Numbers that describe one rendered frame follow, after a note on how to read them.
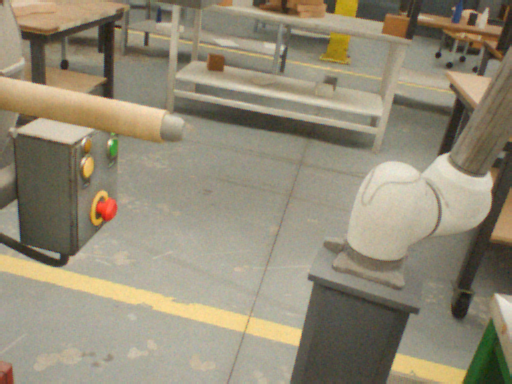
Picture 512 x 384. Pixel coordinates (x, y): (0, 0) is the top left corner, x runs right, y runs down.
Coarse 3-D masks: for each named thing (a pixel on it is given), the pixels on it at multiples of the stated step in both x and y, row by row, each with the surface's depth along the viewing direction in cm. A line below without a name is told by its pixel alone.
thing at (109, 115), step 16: (0, 80) 51; (16, 80) 52; (0, 96) 51; (16, 96) 50; (32, 96) 50; (48, 96) 50; (64, 96) 50; (80, 96) 50; (96, 96) 51; (16, 112) 52; (32, 112) 51; (48, 112) 50; (64, 112) 50; (80, 112) 50; (96, 112) 49; (112, 112) 49; (128, 112) 49; (144, 112) 49; (160, 112) 49; (96, 128) 51; (112, 128) 50; (128, 128) 49; (144, 128) 49
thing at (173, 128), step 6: (168, 120) 49; (174, 120) 49; (180, 120) 50; (162, 126) 49; (168, 126) 49; (174, 126) 49; (180, 126) 49; (186, 126) 51; (162, 132) 49; (168, 132) 49; (174, 132) 49; (180, 132) 49; (162, 138) 50; (168, 138) 50; (174, 138) 49; (180, 138) 50
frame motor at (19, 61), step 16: (0, 0) 56; (0, 16) 56; (0, 32) 57; (16, 32) 61; (0, 48) 57; (16, 48) 60; (0, 64) 57; (16, 64) 61; (0, 112) 59; (0, 128) 60; (0, 144) 61
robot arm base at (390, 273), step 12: (336, 240) 138; (336, 252) 138; (348, 252) 133; (336, 264) 131; (348, 264) 131; (360, 264) 130; (372, 264) 129; (384, 264) 128; (396, 264) 130; (360, 276) 130; (372, 276) 129; (384, 276) 129; (396, 276) 129; (396, 288) 128
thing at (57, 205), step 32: (32, 128) 78; (64, 128) 80; (32, 160) 78; (64, 160) 77; (96, 160) 84; (32, 192) 80; (64, 192) 79; (96, 192) 86; (32, 224) 83; (64, 224) 82; (96, 224) 89; (32, 256) 88; (64, 256) 90
